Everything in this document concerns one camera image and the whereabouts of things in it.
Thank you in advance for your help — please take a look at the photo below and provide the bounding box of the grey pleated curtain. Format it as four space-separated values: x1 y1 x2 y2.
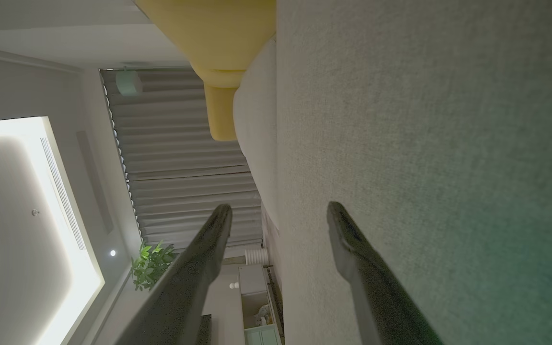
100 67 263 251

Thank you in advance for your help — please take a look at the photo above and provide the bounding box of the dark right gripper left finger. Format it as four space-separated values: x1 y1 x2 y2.
115 204 233 345

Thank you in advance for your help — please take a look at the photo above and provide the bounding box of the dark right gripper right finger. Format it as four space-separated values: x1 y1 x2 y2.
327 201 444 345

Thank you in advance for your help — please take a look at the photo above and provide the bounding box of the grey fabric sofa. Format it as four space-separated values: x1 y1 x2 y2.
233 0 552 345

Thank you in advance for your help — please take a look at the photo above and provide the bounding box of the white ribbed vase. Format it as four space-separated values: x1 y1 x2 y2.
244 247 270 266

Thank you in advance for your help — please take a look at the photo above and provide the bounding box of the green leafy plant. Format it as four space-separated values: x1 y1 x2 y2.
131 241 177 292

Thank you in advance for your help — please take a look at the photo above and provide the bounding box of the pale green round speaker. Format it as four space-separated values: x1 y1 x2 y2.
115 70 143 97

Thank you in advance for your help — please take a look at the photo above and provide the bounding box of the pale open cabinet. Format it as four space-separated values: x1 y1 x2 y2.
238 264 282 345

